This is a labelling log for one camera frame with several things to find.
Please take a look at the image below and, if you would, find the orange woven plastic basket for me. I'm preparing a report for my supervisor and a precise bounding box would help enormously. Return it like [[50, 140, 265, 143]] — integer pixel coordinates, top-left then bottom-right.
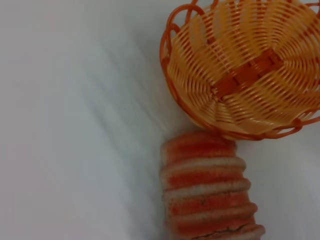
[[159, 0, 320, 142]]

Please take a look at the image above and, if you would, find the orange striped spiral bread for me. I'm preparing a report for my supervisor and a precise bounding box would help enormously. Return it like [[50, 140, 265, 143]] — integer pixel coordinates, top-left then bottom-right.
[[159, 131, 266, 240]]

